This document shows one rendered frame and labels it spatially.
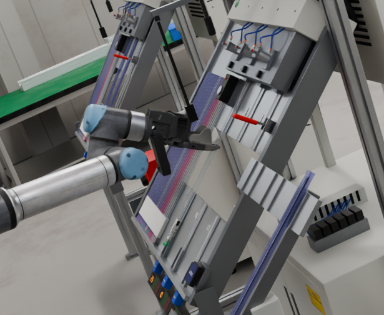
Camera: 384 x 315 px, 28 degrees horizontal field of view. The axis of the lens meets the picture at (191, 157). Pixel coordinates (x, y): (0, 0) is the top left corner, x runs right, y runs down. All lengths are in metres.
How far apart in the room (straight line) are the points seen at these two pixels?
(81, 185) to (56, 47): 4.70
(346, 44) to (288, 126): 0.22
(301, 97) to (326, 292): 0.49
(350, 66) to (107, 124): 0.62
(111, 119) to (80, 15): 4.57
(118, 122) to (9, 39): 4.24
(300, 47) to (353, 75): 0.14
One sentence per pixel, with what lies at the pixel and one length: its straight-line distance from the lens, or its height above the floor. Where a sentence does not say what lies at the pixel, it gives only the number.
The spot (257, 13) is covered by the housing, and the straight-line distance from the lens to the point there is 2.04.
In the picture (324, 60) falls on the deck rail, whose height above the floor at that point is 1.13.
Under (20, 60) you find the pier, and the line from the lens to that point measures 6.19.
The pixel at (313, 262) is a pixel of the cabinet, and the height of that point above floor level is 0.62.
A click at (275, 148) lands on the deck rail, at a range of 1.80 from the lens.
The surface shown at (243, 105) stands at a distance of 2.06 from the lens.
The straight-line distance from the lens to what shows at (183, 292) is 1.88.
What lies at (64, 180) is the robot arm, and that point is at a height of 1.09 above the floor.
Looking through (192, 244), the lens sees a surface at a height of 0.78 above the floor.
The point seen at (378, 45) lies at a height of 1.10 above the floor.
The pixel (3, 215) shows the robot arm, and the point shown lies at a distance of 1.73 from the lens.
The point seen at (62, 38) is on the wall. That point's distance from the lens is 6.48.
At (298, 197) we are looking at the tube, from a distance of 1.40.
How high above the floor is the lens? 1.56
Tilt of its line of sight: 17 degrees down
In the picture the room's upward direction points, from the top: 20 degrees counter-clockwise
